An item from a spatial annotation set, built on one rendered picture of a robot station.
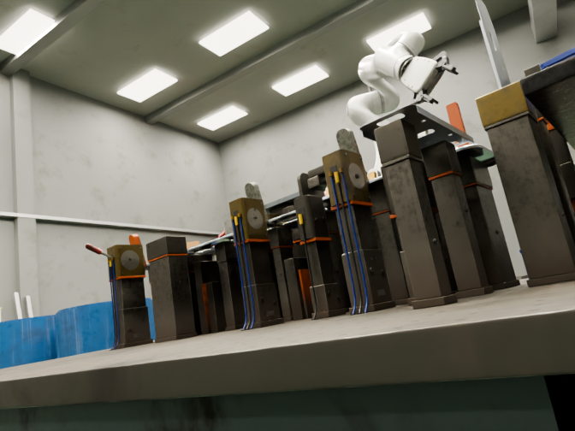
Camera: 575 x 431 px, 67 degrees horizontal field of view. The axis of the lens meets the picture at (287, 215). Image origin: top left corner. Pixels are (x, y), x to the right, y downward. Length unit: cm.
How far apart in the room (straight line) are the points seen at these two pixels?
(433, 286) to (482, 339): 34
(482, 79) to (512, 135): 964
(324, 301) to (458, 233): 35
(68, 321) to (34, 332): 45
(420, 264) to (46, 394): 54
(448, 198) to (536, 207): 14
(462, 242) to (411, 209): 19
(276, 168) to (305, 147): 100
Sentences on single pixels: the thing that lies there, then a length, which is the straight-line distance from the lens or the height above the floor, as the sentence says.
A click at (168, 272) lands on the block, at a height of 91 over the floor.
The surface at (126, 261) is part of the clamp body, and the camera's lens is 168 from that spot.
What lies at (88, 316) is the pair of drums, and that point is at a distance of 316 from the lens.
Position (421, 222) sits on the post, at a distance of 67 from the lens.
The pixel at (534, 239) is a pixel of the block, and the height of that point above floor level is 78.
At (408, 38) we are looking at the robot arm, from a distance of 152.
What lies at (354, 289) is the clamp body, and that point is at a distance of 91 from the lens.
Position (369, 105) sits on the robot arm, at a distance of 190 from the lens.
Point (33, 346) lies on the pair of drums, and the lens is 364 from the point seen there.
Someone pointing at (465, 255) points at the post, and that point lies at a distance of 84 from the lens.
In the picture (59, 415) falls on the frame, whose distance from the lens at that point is 75.
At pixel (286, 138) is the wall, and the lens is 1197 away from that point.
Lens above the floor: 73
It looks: 12 degrees up
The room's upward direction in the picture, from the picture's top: 10 degrees counter-clockwise
